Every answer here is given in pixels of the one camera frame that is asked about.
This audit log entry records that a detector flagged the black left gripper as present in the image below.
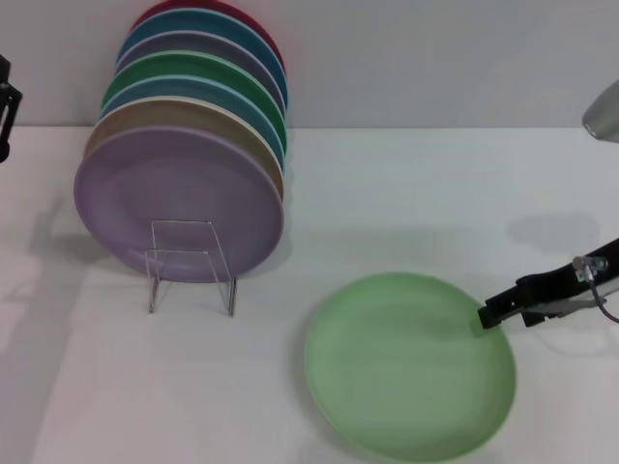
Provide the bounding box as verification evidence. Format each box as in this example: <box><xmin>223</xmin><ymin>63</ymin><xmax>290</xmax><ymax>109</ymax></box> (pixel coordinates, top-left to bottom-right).
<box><xmin>0</xmin><ymin>52</ymin><xmax>24</xmax><ymax>164</ymax></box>

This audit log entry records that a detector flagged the maroon red plate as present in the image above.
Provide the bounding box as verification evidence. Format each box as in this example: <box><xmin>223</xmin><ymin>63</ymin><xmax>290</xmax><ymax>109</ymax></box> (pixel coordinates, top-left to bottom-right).
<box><xmin>131</xmin><ymin>0</ymin><xmax>287</xmax><ymax>73</ymax></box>

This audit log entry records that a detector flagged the right gripper cable silver connector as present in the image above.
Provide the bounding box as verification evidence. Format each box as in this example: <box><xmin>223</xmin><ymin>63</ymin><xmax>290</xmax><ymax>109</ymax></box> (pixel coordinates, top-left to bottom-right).
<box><xmin>572</xmin><ymin>254</ymin><xmax>619</xmax><ymax>324</ymax></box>

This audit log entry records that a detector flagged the grey purple plate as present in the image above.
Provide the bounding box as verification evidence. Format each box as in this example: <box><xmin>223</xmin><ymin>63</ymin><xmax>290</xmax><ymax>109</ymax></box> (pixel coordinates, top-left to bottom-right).
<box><xmin>115</xmin><ymin>31</ymin><xmax>286</xmax><ymax>115</ymax></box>

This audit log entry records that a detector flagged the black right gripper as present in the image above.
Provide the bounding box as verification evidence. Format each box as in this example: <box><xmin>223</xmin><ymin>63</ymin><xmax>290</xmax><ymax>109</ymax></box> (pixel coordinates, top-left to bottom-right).
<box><xmin>476</xmin><ymin>235</ymin><xmax>619</xmax><ymax>332</ymax></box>

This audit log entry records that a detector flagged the teal blue plate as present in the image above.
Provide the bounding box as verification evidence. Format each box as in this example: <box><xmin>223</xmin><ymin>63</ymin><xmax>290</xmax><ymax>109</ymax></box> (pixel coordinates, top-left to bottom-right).
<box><xmin>115</xmin><ymin>7</ymin><xmax>290</xmax><ymax>110</ymax></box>

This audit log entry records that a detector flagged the light green plate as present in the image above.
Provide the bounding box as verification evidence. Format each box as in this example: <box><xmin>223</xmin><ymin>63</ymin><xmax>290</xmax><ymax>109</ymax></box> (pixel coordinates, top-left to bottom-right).
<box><xmin>304</xmin><ymin>271</ymin><xmax>518</xmax><ymax>464</ymax></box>

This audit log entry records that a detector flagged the light blue plate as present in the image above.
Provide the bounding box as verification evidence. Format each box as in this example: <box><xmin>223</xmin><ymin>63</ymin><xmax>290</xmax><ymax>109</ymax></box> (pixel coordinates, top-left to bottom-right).
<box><xmin>99</xmin><ymin>72</ymin><xmax>287</xmax><ymax>175</ymax></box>

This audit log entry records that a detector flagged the lilac plate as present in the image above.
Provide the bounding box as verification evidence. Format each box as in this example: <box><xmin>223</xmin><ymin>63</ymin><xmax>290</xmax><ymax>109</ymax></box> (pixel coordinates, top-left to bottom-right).
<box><xmin>73</xmin><ymin>124</ymin><xmax>285</xmax><ymax>285</ymax></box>

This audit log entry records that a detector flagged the beige plate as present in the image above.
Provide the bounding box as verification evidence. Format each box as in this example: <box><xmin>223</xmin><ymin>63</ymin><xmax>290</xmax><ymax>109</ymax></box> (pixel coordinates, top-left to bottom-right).
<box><xmin>82</xmin><ymin>95</ymin><xmax>285</xmax><ymax>194</ymax></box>

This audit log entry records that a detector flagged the dark green plate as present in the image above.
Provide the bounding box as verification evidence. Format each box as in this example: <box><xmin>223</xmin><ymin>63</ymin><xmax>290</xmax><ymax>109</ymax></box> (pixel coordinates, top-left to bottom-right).
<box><xmin>100</xmin><ymin>49</ymin><xmax>289</xmax><ymax>156</ymax></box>

